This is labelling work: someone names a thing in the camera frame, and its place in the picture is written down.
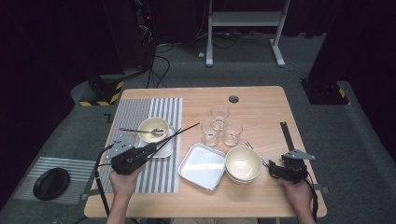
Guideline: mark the black round dish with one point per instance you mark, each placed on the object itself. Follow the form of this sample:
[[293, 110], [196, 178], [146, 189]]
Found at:
[[51, 184]]

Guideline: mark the small striped grey mat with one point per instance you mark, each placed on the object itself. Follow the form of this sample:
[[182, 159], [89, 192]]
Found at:
[[77, 168]]

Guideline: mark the metal spoon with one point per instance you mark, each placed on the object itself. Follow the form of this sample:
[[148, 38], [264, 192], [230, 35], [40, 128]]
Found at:
[[158, 132], [263, 161], [250, 146]]

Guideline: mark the grey tape piece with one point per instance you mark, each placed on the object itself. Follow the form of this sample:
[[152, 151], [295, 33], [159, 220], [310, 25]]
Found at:
[[322, 188]]

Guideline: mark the black zigzag tape mark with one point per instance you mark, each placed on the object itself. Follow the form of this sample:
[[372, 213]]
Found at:
[[108, 117]]

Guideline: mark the cream bowl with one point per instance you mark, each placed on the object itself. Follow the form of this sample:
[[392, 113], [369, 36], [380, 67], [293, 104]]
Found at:
[[244, 181], [154, 123], [243, 163]]

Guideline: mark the person's right hand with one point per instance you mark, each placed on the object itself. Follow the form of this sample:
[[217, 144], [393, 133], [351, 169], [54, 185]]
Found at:
[[297, 197]]

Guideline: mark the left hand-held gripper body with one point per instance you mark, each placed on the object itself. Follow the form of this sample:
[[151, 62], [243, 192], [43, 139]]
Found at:
[[129, 160]]

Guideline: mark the white square plate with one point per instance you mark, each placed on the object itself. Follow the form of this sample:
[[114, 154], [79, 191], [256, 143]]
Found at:
[[202, 166], [166, 149]]

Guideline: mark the clear drinking glass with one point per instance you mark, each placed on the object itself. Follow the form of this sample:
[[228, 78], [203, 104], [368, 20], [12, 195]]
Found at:
[[210, 140], [232, 140], [219, 124]]

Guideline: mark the white metal stand frame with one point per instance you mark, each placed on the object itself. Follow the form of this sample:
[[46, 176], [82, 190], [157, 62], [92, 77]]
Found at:
[[246, 18]]

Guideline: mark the striped grey white placemat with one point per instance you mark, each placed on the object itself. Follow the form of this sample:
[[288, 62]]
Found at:
[[130, 109]]

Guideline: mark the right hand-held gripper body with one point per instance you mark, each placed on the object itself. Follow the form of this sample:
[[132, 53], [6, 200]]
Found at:
[[294, 171]]

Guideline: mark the person's left hand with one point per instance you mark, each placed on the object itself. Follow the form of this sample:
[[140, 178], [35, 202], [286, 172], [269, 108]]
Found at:
[[126, 183]]

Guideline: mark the small white plug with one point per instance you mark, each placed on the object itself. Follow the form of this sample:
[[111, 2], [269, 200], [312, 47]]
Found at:
[[201, 54]]

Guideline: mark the black stand base hazard tape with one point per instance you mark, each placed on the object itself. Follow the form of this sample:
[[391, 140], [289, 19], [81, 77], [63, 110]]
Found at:
[[102, 90], [323, 93]]

